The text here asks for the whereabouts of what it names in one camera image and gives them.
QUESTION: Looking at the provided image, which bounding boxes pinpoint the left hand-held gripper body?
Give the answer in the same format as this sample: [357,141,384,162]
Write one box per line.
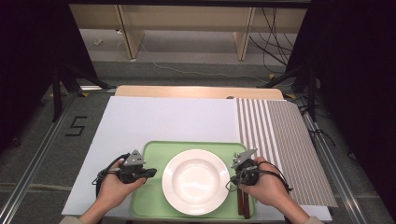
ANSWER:
[118,149,148,184]

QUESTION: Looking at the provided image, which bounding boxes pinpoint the dark curtain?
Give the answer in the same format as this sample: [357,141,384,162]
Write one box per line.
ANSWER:
[0,0,97,150]
[286,0,396,213]

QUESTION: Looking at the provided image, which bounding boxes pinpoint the white floor cable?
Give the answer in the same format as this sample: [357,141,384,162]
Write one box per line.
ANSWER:
[118,29,269,86]

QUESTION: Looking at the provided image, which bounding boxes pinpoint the brown-handled fork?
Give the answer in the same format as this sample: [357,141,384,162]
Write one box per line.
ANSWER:
[236,187,245,216]

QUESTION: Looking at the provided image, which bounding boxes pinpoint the white board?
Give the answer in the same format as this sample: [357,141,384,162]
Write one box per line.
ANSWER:
[61,95,333,222]

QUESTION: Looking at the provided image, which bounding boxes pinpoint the green plastic tray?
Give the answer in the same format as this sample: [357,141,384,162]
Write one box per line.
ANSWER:
[130,140,257,221]

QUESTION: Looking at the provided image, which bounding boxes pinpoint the brown-handled knife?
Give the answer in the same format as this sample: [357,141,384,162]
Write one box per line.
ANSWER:
[242,190,250,219]

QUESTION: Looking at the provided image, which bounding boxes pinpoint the person's left hand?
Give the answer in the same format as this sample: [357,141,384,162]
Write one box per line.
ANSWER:
[96,160,147,210]

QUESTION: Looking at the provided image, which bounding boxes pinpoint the black floor cables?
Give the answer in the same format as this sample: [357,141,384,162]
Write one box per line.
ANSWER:
[297,95,338,147]

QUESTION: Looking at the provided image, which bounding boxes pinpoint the black metal stand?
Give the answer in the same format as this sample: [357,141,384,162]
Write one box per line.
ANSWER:
[256,63,319,123]
[50,62,118,123]

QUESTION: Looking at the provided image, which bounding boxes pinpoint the light wooden table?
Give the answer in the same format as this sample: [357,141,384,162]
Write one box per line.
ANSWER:
[114,85,285,101]

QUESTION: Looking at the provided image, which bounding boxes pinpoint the bundle of black cables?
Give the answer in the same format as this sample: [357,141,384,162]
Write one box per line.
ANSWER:
[248,7,295,74]

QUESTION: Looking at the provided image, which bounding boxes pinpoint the metal floor rail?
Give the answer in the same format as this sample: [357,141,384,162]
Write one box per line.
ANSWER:
[0,92,79,224]
[300,108,364,224]

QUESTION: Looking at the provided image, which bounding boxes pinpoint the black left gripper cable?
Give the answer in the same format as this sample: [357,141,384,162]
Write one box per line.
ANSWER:
[92,152,131,198]

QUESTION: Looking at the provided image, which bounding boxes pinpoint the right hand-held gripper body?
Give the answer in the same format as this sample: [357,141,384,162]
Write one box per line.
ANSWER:
[231,147,260,187]

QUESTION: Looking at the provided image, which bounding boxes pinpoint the light wooden bench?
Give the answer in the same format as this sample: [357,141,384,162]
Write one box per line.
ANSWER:
[68,3,307,62]

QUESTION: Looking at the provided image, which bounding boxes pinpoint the white round plate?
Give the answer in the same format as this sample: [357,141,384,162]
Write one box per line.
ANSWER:
[162,148,232,217]

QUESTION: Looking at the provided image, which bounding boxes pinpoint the person's right hand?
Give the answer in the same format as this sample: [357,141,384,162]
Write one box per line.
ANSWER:
[241,157,292,208]

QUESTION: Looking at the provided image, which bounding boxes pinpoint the grey striped cloth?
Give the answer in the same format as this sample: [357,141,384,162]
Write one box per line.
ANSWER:
[236,97,339,208]

